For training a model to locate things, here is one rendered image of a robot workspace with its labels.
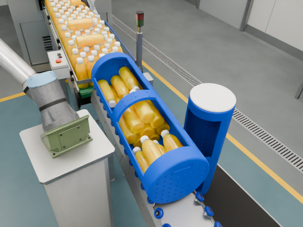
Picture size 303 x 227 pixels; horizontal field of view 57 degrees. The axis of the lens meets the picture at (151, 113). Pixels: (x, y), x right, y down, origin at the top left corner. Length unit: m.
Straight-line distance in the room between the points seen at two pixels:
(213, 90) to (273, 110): 1.84
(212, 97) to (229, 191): 0.94
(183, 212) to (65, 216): 0.55
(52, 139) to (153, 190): 0.44
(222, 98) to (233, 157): 1.19
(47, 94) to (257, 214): 1.76
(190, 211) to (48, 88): 0.79
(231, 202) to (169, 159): 1.32
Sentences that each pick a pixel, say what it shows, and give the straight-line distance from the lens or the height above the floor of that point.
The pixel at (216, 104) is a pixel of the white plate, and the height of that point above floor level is 1.04.
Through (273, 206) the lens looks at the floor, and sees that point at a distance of 2.63.
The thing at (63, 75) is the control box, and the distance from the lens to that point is 1.90.
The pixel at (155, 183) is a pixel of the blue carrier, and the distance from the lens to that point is 1.10.
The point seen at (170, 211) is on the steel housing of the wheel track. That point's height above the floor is 0.93.
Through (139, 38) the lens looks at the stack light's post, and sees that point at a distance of 2.24.
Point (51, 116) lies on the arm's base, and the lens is 1.15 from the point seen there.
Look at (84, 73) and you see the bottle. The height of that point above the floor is 1.02.
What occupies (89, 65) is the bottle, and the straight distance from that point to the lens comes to 1.90.
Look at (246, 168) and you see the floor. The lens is 2.78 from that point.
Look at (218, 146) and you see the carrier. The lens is 1.86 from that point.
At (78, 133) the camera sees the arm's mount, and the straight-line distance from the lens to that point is 1.19.
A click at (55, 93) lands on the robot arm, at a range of 1.16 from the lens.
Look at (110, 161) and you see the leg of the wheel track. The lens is 2.28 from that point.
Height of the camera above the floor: 2.05
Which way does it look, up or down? 41 degrees down
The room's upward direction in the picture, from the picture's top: 3 degrees clockwise
